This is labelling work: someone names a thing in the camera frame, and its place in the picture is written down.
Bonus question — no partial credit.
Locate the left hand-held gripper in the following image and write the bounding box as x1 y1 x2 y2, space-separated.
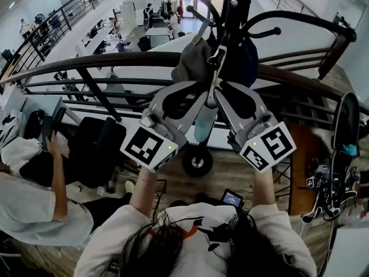
119 81 216 174

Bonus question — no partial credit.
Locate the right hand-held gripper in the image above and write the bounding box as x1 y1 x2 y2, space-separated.
215 80 298 174

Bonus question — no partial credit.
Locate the black metal coat rack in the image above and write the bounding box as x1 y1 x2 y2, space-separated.
161 0 358 178

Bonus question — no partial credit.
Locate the person's left forearm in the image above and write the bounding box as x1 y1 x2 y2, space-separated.
129 166 159 215

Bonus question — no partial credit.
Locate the person's right forearm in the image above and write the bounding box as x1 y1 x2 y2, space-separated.
250 166 278 212

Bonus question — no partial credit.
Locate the grey cap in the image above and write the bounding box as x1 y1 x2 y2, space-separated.
171 18 214 84

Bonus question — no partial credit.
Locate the dark blue bag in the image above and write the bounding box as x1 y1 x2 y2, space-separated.
221 35 259 88

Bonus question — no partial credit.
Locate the small white table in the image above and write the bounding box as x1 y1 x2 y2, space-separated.
145 27 174 39

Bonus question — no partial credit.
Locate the wooden handrail black bar railing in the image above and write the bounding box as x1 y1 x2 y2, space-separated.
0 49 369 132

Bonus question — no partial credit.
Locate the small black screen device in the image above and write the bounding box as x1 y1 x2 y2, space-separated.
220 188 245 213

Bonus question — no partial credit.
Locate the black office chair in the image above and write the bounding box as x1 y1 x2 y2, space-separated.
69 116 128 190

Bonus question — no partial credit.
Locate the white board panel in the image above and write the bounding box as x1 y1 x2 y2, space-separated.
119 1 137 28

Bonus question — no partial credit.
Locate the long white desk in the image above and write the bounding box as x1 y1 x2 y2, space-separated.
73 18 127 58

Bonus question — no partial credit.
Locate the spare hand-held gripper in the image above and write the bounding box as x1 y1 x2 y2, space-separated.
304 158 331 189

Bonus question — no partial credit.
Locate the black tablet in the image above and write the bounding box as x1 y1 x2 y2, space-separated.
42 106 67 144

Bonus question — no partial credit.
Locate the person's white printed shirt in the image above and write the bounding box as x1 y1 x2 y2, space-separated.
74 202 318 277

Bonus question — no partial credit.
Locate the black metal balcony railing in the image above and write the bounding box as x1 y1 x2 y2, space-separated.
0 0 139 77

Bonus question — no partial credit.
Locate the black backpack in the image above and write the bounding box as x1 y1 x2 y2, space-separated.
23 109 46 140

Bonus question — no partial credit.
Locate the light grey desk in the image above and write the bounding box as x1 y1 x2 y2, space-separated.
0 85 63 121

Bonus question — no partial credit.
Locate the tangle of black cables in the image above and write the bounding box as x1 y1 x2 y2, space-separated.
301 154 363 223

